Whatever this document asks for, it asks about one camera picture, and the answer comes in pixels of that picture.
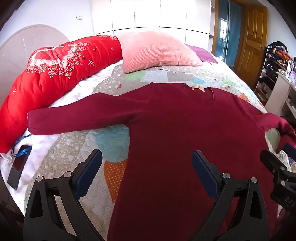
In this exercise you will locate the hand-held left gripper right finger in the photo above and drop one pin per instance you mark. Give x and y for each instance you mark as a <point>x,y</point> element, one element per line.
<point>204,171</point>

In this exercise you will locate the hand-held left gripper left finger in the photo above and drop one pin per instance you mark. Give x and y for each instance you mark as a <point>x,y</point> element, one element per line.
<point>89,171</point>

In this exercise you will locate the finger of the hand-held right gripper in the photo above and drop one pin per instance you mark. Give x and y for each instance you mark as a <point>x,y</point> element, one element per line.
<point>290,150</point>
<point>271,160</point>

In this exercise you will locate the dark red knit sweater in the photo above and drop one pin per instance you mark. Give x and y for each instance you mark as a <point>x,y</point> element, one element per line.
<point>173,129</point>

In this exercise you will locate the shelf rack with clothes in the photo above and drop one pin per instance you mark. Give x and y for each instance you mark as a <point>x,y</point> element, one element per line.
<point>275,60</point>

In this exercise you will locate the patchwork heart bedspread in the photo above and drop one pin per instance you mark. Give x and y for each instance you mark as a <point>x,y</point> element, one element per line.
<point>69,148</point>

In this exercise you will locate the white bed sheet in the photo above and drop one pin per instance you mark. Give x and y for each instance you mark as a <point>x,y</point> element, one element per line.
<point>37,150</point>

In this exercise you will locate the black smartphone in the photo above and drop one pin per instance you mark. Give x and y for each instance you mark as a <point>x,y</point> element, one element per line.
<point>18,166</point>

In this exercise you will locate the red floral quilt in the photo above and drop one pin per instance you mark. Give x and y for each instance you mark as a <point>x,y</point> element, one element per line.
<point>46,76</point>

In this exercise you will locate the wooden door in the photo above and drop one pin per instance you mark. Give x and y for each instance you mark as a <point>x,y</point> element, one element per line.
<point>252,41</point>

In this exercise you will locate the purple pillow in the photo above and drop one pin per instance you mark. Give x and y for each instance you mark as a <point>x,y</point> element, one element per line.
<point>203,54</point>

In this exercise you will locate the pink ribbed pillow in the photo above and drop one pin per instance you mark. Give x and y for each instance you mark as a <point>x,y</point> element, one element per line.
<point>152,53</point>

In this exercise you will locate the blue curtain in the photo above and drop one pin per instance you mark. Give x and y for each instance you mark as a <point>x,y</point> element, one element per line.
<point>231,30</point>

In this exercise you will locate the white round headboard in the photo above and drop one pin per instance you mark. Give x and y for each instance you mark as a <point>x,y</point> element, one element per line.
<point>25,39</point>

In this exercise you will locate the white wardrobe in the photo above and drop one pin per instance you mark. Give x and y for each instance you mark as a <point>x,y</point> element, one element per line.
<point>150,14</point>

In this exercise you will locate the white light switch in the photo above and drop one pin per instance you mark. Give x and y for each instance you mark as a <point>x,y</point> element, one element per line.
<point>78,17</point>

